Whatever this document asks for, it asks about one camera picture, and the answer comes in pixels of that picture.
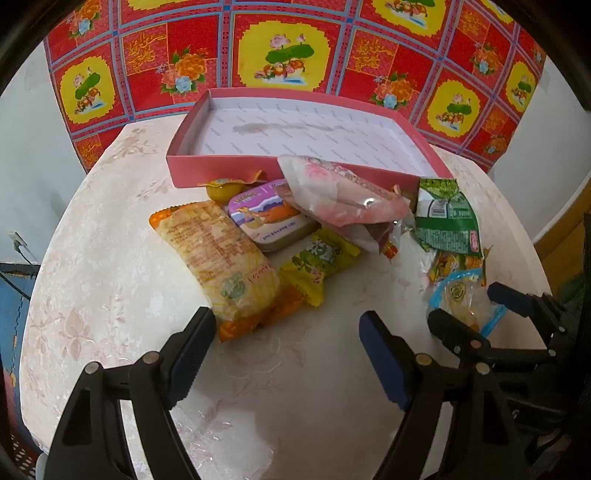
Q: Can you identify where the orange jelly cup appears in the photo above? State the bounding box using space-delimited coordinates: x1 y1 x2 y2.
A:
198 170 264 206

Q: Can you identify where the blue-edged clear candy packet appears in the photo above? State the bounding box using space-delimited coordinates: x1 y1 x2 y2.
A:
427 270 506 337

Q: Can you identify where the white floral tablecloth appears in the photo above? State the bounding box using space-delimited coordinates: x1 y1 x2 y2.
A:
18 117 555 480

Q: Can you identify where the green packet with pink label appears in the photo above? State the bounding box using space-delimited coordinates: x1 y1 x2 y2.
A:
412 178 485 258

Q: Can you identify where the purple candy tin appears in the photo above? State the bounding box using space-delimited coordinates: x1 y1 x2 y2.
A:
227 179 320 252

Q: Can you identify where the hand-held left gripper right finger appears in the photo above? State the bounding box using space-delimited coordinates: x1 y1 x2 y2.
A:
359 310 546 480

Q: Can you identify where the yellow green-print candy packet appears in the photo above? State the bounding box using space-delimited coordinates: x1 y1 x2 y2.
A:
279 228 361 308

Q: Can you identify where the blue board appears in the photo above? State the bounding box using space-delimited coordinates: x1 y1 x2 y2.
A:
0 261 40 453

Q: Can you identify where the red floral printed cloth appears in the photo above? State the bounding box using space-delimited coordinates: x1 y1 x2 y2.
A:
44 0 548 174

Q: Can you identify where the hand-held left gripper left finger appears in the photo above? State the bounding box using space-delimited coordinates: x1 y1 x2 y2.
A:
46 305 218 480

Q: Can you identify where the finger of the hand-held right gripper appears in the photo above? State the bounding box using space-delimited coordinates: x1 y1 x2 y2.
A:
427 308 559 370
487 282 578 337

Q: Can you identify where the orange-yellow small snack packet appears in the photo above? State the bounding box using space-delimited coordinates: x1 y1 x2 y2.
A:
425 249 490 289

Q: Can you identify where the long orange snack packet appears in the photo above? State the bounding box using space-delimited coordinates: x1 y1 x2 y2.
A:
148 200 308 343

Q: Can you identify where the pink cardboard box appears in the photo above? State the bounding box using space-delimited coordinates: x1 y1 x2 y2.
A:
166 89 455 190

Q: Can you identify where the pink jelly drink pouch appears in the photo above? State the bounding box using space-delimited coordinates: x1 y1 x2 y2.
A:
277 155 416 234

